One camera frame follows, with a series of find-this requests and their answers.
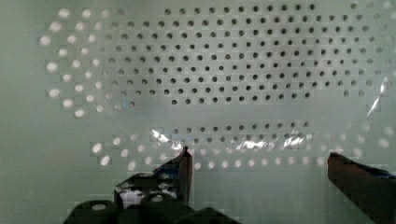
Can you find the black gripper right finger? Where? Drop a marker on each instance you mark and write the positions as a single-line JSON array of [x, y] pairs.
[[371, 189]]

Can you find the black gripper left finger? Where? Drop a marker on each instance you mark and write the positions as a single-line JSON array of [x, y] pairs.
[[172, 178]]

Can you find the mint green oval strainer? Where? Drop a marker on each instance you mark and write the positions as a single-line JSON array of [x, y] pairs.
[[260, 92]]

